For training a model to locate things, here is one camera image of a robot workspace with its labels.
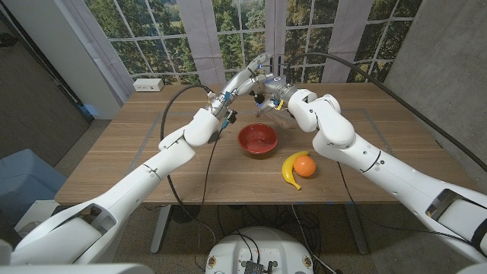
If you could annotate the white floor platform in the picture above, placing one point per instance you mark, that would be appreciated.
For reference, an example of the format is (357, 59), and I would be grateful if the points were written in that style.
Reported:
(34, 215)

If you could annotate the clear dispenser bottle black pump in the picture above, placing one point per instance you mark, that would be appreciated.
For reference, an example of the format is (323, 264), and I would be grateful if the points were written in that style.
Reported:
(279, 118)

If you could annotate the white power strip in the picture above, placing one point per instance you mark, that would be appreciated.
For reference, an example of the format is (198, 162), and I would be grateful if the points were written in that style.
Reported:
(148, 85)

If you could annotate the printed window forest backdrop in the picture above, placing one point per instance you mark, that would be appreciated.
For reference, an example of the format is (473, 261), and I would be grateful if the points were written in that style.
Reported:
(190, 38)

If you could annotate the toy orange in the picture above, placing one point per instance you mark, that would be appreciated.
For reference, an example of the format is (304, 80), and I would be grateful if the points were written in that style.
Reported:
(304, 166)

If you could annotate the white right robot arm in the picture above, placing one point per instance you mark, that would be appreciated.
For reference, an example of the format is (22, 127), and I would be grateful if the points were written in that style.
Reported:
(380, 167)

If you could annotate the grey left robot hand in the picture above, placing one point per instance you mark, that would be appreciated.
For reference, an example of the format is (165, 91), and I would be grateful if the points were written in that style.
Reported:
(236, 85)

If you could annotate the metal table leg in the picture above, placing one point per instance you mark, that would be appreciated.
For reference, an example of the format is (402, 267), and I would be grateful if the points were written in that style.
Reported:
(357, 232)
(160, 228)

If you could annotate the blue storage bin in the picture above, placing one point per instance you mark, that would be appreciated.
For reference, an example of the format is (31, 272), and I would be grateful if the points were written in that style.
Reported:
(26, 179)

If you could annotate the white robot torso base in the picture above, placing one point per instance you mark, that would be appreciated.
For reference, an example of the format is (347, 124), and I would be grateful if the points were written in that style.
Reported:
(258, 247)

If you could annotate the yellow toy banana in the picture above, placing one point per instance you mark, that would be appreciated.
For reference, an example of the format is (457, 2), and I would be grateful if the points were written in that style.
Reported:
(286, 169)

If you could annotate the white robot shoulder housing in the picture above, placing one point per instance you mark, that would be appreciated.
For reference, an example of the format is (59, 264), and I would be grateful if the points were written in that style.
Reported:
(76, 269)

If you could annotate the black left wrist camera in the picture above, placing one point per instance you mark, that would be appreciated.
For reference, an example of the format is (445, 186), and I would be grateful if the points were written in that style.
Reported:
(231, 115)

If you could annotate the round black floor fan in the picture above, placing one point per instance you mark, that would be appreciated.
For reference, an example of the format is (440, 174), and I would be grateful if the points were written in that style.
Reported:
(185, 213)

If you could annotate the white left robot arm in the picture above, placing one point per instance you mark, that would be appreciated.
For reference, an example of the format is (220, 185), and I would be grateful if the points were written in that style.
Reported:
(152, 171)

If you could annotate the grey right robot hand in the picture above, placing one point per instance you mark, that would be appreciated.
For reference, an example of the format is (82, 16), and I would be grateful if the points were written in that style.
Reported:
(283, 91)

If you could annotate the red bowl plate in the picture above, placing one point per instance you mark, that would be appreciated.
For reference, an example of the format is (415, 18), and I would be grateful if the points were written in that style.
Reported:
(257, 139)

